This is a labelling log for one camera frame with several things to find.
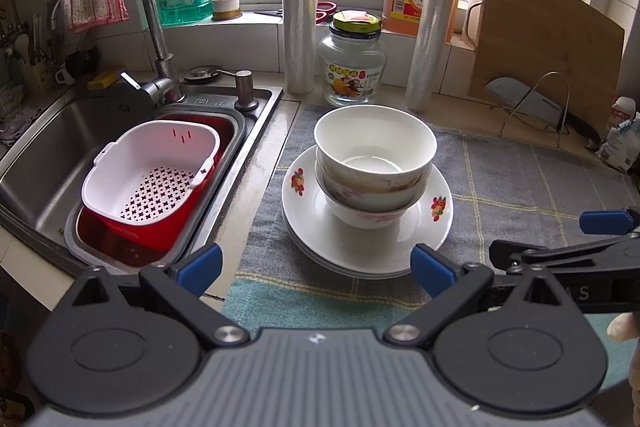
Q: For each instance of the glass jar yellow green lid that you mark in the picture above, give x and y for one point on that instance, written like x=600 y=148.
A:
x=350 y=67

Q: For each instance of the white bag red print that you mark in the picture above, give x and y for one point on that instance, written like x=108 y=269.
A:
x=622 y=104

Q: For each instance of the steel faucet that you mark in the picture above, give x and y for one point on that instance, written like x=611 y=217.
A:
x=150 y=17

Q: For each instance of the white pink flower bowl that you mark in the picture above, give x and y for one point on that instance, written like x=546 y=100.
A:
x=375 y=132
x=380 y=189
x=370 y=219

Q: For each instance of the plastic bag roll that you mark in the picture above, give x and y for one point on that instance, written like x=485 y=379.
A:
x=300 y=27

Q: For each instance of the grey crumpled cloth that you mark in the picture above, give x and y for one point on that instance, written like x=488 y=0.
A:
x=20 y=127

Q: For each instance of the steel soap dispenser pump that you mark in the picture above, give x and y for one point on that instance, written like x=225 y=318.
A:
x=244 y=89

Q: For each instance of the crumpled white blue packet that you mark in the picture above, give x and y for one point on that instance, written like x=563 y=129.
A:
x=620 y=152

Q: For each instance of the bamboo cutting board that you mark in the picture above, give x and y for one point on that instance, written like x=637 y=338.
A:
x=550 y=32

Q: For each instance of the yellow sponge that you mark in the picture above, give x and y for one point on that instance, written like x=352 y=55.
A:
x=105 y=79

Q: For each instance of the red plastic basin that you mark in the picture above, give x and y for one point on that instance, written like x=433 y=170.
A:
x=150 y=234

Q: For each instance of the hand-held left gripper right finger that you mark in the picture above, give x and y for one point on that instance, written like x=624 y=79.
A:
x=430 y=267

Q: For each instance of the person's right hand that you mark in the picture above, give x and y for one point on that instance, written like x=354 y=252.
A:
x=622 y=327

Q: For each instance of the round steel sink cap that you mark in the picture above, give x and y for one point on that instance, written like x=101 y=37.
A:
x=200 y=73

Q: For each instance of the steel sink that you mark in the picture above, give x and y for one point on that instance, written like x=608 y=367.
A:
x=40 y=157

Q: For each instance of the white plastic colander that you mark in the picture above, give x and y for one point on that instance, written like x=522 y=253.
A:
x=150 y=147

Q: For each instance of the black container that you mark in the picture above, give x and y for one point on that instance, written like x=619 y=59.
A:
x=82 y=62

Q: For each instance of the small white cup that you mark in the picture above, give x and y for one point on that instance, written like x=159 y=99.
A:
x=62 y=76

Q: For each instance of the white fruit print plate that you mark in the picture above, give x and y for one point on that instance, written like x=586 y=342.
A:
x=360 y=247
x=345 y=273
x=325 y=263

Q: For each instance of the grey blue checked cloth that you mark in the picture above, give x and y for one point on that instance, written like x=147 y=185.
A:
x=500 y=187

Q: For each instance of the cling film roll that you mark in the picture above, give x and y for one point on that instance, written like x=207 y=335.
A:
x=432 y=32

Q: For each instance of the beige utensil holder cup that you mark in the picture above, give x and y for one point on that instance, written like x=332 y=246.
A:
x=37 y=79

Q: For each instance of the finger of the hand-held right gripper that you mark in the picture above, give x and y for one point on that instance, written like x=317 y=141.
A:
x=605 y=222
x=575 y=254

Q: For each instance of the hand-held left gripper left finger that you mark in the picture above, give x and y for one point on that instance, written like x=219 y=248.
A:
x=200 y=264

